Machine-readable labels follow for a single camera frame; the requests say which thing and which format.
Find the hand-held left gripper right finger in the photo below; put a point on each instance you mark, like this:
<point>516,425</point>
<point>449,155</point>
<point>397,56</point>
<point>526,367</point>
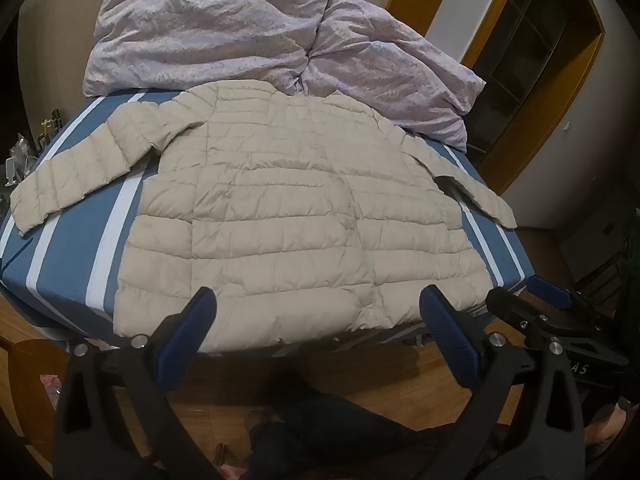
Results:
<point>452,340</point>

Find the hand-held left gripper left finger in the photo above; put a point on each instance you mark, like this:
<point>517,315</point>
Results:
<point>187,330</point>

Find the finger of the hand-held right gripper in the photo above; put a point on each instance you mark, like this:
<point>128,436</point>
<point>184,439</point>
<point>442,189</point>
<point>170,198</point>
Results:
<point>550,291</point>
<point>515,310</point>

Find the beige quilted puffer jacket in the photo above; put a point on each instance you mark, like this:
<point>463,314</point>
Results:
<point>280,220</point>

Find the person's right hand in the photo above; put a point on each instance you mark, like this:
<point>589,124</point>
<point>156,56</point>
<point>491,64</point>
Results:
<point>607,430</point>

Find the person's dark trouser legs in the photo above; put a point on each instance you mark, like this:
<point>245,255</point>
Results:
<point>350,430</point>

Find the bed with blue striped sheet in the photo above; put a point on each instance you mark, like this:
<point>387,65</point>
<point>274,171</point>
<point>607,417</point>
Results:
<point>65,260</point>

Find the pink patterned cloth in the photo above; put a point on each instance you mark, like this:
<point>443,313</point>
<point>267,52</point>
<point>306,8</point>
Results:
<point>51,390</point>

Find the clear plastic packets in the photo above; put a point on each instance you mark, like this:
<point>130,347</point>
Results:
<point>21,155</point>

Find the floral pink duvet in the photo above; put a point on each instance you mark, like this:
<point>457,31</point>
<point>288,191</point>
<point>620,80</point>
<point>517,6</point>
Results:
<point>225,35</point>

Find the white wall hook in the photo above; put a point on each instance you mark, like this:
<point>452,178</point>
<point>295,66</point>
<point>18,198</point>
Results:
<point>567,127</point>

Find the wooden door frame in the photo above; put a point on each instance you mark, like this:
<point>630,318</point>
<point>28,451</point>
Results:
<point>592,75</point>

